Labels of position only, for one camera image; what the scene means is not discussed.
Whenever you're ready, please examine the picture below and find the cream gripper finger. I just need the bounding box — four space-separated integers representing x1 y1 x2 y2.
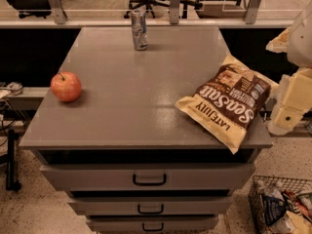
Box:
265 27 291 53
267 67 312 136

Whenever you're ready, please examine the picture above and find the middle drawer black handle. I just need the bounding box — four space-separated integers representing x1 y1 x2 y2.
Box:
136 204 164 215

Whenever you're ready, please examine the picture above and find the drawer black handle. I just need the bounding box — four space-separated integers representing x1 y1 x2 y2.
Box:
133 174 167 186
136 204 164 215
141 222 164 232

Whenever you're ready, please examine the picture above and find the black stand left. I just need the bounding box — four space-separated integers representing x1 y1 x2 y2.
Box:
0 130 21 191

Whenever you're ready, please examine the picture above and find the black office chair centre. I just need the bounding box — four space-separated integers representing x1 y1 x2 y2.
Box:
124 0 203 23

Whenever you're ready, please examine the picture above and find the metal railing with glass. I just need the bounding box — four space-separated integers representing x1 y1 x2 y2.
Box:
0 0 311 28

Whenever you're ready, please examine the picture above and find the silver soda can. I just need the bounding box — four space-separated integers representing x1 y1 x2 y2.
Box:
131 10 147 51

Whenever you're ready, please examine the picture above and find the grey drawer cabinet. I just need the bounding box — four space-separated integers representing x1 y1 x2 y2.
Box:
20 26 271 234

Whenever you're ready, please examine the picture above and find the bottom drawer black handle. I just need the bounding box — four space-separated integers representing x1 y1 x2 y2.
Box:
141 222 164 232

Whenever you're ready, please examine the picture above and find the wire basket with snacks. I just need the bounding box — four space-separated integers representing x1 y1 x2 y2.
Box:
249 175 312 234

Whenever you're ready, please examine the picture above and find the red apple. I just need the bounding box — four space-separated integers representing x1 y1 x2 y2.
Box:
50 71 82 102

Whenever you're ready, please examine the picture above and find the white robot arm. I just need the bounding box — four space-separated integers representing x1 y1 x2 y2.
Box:
266 1 312 136

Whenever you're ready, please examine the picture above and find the brown cream chip bag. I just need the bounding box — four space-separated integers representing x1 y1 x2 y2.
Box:
175 55 278 154

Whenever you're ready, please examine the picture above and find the top drawer black handle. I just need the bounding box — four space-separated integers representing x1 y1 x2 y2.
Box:
133 174 167 186

